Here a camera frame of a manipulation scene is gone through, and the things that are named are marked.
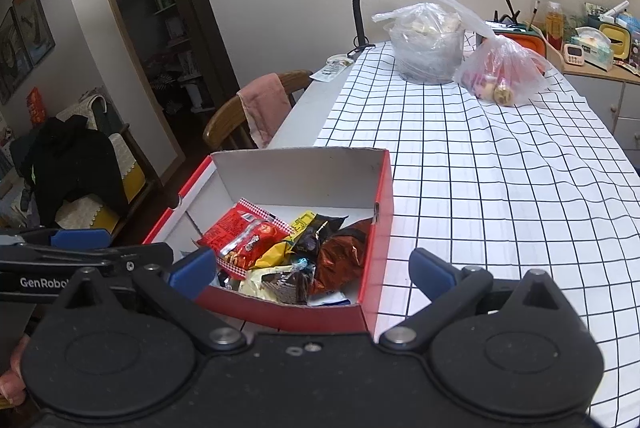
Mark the red paper decoration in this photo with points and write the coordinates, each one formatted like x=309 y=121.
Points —
x=35 y=106

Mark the red cardboard box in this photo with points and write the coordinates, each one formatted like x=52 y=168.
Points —
x=300 y=178

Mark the black jacket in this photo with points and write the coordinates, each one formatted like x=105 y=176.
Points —
x=70 y=168

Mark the blue candy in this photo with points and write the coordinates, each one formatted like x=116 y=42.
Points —
x=301 y=263

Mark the person's left hand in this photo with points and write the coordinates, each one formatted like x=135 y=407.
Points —
x=12 y=383

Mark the white green flat packet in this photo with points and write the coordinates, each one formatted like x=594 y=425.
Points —
x=330 y=68

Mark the white tube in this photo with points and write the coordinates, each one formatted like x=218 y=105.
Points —
x=616 y=10

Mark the framed wall picture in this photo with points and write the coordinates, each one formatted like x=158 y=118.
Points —
x=32 y=21
x=12 y=58

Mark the pink towel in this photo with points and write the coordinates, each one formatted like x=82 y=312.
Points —
x=265 y=108

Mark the dark brown snack packet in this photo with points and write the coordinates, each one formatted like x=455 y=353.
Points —
x=290 y=288

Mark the pale yellow snack packet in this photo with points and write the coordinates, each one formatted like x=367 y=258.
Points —
x=255 y=283

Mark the tissue pack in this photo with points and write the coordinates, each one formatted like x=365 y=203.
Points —
x=592 y=48

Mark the orange drink bottle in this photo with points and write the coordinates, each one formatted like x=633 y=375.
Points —
x=554 y=26

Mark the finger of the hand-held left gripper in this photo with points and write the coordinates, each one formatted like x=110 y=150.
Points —
x=80 y=238
x=140 y=254

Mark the red snack packet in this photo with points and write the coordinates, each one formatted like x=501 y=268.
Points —
x=235 y=233

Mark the white snack packet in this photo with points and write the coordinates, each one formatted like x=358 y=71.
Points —
x=330 y=299

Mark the blue patterned pack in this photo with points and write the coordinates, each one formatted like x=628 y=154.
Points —
x=635 y=48

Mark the yellow small snack packet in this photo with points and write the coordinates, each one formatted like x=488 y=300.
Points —
x=302 y=223

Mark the armchair with yellow cushion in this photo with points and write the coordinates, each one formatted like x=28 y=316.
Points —
x=132 y=178

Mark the orange collapsible container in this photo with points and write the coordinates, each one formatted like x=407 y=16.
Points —
x=530 y=42

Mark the grey wooden cabinet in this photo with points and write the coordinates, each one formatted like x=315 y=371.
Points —
x=600 y=93

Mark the orange-brown snack packet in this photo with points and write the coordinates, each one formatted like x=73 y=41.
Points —
x=345 y=258

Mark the black small snack packet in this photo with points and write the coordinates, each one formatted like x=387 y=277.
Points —
x=320 y=233

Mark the paint brush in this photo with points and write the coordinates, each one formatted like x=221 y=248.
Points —
x=534 y=16
x=507 y=3

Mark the yellow box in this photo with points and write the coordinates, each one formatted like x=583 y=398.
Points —
x=615 y=42

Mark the grey plastic bag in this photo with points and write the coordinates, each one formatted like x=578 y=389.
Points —
x=425 y=53

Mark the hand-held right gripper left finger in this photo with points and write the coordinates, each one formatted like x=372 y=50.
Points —
x=192 y=270

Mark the white kitchen timer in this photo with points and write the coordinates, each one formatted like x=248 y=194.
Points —
x=572 y=54

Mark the clear plastic bag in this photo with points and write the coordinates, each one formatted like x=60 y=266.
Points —
x=505 y=73

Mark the round-backed wooden chair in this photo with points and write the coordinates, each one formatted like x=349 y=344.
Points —
x=225 y=123

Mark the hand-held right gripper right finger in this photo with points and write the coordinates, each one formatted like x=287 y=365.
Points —
x=430 y=270

